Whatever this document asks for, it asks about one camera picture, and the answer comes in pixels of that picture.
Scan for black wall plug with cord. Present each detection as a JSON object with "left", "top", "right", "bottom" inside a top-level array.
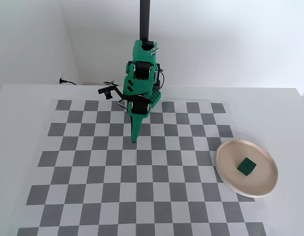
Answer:
[{"left": 59, "top": 78, "right": 78, "bottom": 86}]

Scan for grey white checkerboard mat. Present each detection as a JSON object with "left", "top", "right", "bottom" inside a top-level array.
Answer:
[{"left": 18, "top": 99, "right": 267, "bottom": 236}]

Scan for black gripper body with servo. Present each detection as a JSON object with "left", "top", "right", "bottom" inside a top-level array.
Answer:
[{"left": 131, "top": 96, "right": 151, "bottom": 115}]

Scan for beige round plate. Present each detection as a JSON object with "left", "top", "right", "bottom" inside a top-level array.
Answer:
[{"left": 215, "top": 139, "right": 279, "bottom": 198}]

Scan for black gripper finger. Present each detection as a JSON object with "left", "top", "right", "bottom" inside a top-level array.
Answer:
[{"left": 128, "top": 114, "right": 138, "bottom": 144}]

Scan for green cube dice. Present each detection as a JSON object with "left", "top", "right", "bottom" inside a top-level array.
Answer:
[{"left": 237, "top": 157, "right": 257, "bottom": 177}]

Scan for black vertical pole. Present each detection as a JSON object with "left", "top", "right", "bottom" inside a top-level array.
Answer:
[{"left": 139, "top": 0, "right": 154, "bottom": 51}]

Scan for black wrist camera board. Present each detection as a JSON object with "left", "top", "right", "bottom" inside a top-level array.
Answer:
[{"left": 97, "top": 85, "right": 120, "bottom": 100}]

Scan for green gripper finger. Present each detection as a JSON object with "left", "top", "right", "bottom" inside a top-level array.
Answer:
[{"left": 126, "top": 97, "right": 152, "bottom": 143}]

